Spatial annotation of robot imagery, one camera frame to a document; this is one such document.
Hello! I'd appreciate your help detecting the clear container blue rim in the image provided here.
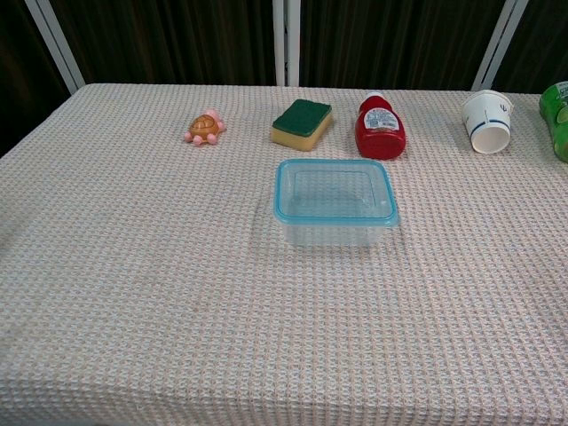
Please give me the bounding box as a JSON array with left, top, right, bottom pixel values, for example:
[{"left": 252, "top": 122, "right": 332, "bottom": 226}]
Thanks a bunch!
[{"left": 278, "top": 162, "right": 388, "bottom": 249}]

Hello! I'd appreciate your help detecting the green yellow scrub sponge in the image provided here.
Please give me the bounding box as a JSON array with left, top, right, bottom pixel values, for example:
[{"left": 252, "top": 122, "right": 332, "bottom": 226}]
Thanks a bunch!
[{"left": 270, "top": 99, "right": 334, "bottom": 153}]

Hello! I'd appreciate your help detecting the pink orange turtle toy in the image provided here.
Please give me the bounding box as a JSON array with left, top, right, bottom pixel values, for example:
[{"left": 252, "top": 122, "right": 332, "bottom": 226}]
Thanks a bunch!
[{"left": 184, "top": 109, "right": 227, "bottom": 146}]

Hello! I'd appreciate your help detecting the red ketchup bottle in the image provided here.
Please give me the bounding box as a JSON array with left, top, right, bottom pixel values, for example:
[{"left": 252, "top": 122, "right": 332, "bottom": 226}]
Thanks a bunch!
[{"left": 354, "top": 91, "right": 407, "bottom": 160}]

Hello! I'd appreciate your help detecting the beige waffle-weave tablecloth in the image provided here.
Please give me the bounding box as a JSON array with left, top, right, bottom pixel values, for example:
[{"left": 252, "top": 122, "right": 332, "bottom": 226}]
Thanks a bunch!
[{"left": 0, "top": 83, "right": 568, "bottom": 426}]

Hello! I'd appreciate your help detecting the dark pleated curtain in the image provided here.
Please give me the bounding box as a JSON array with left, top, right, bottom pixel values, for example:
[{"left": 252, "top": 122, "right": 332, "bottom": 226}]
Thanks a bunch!
[{"left": 0, "top": 0, "right": 568, "bottom": 159}]

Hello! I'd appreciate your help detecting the white paper cup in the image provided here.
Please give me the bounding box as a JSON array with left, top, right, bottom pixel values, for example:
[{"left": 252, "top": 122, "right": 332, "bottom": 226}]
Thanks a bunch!
[{"left": 461, "top": 89, "right": 515, "bottom": 154}]

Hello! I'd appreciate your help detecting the green tea bottle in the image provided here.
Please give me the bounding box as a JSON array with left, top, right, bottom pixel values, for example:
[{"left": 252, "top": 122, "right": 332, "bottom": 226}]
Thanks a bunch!
[{"left": 538, "top": 81, "right": 568, "bottom": 163}]

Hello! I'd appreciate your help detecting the white frame post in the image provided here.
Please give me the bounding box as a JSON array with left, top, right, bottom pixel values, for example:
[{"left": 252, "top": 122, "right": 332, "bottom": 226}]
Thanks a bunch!
[
  {"left": 272, "top": 0, "right": 301, "bottom": 88},
  {"left": 24, "top": 0, "right": 86, "bottom": 95},
  {"left": 470, "top": 0, "right": 530, "bottom": 93}
]

